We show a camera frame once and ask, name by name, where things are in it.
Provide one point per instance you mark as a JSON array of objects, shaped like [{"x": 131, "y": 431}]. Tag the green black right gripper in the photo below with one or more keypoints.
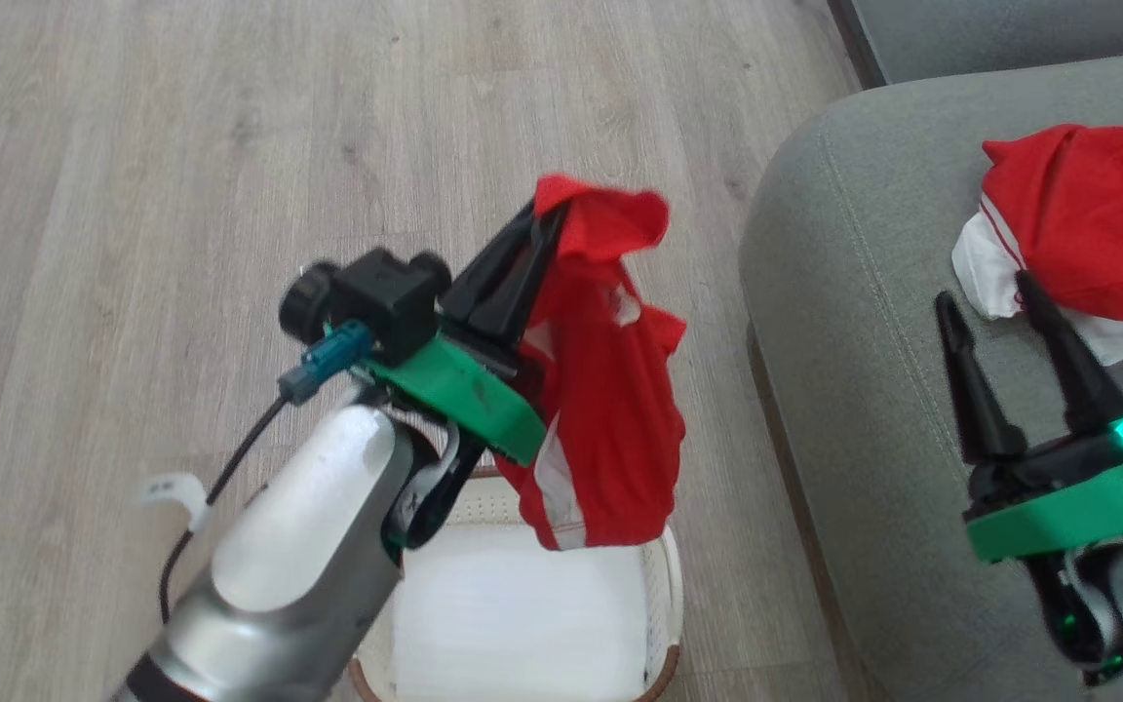
[{"x": 1068, "y": 507}]

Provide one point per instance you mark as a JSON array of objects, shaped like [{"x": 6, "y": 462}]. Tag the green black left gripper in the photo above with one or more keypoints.
[{"x": 464, "y": 390}]

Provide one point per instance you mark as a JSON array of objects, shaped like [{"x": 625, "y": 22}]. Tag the red shorts white stripe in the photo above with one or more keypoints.
[{"x": 610, "y": 419}]

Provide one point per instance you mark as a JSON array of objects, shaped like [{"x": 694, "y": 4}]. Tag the red white jersey shirt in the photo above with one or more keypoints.
[{"x": 1088, "y": 214}]

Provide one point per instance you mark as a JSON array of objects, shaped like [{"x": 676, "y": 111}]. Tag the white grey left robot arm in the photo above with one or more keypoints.
[{"x": 298, "y": 546}]

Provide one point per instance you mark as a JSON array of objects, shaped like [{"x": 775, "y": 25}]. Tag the grey fabric sofa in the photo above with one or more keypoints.
[{"x": 864, "y": 292}]

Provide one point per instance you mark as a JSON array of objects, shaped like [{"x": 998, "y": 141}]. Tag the white perforated laundry basket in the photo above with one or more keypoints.
[{"x": 522, "y": 604}]

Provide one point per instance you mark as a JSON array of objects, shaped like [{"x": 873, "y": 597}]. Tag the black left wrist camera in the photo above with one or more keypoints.
[{"x": 381, "y": 297}]

